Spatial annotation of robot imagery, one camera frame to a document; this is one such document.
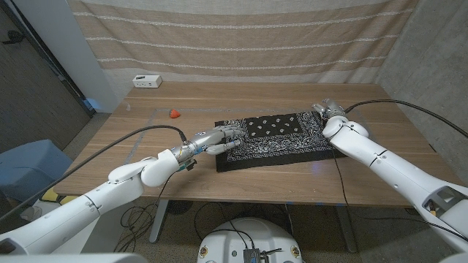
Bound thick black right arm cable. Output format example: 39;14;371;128
343;99;468;139

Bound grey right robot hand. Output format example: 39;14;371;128
311;97;347;121

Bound black paisley bandana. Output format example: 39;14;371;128
214;110;347;173

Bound grey table leg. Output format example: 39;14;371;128
335;205;358;254
148;199;170;244

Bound yellow floor object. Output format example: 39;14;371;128
39;188;80;205

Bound beige striped backdrop cloth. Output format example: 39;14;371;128
67;0;420;85

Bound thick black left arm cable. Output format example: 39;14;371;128
0;124;189;222

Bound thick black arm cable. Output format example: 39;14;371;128
343;99;468;139
0;124;189;222

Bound small grey torso box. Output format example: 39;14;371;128
243;248;282;263

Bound white power strip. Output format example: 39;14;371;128
132;75;163;89

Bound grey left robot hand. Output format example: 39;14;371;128
182;125;247;159

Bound blue padded seat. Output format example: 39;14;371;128
0;139;74;205

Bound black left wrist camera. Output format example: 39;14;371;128
178;159;197;172

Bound white robot torso base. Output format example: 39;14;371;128
197;217;303;263

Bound dark door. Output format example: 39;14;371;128
0;0;92;154

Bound black torso cable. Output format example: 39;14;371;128
193;202;257;251

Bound thin black hanging cable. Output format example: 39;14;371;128
331;148;468;243

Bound black door handle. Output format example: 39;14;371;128
1;30;25;45

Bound loose black cable bundle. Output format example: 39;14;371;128
114;171;176;254

